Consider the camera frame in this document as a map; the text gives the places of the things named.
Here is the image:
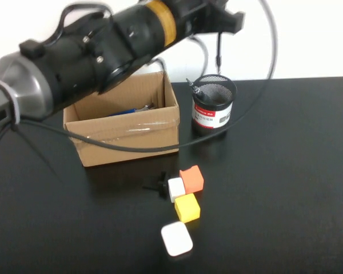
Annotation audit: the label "small white block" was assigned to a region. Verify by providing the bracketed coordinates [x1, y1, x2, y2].
[167, 177, 186, 203]

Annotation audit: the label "brown cardboard box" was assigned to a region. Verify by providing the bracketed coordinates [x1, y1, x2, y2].
[62, 71, 181, 168]

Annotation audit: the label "blue-handled wire cutters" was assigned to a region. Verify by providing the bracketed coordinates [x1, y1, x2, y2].
[108, 103, 158, 117]

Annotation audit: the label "thin black pen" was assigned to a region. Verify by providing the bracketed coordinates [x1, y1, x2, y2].
[215, 31, 223, 75]

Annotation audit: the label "black left camera cable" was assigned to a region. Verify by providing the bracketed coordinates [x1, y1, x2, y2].
[17, 0, 278, 154]

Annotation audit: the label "yellow block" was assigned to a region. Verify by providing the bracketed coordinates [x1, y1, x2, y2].
[174, 193, 201, 224]

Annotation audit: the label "black mesh pen holder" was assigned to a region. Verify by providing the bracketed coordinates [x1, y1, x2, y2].
[190, 74, 238, 138]

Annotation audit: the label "small black plastic clip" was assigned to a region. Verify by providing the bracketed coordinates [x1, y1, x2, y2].
[142, 171, 169, 199]

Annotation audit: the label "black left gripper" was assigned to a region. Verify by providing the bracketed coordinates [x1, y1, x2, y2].
[174, 0, 246, 37]

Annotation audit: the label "orange foam block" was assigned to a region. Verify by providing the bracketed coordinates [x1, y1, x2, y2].
[179, 164, 205, 194]

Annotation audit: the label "white rounded earbud case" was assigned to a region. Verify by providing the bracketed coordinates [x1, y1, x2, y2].
[161, 221, 194, 257]

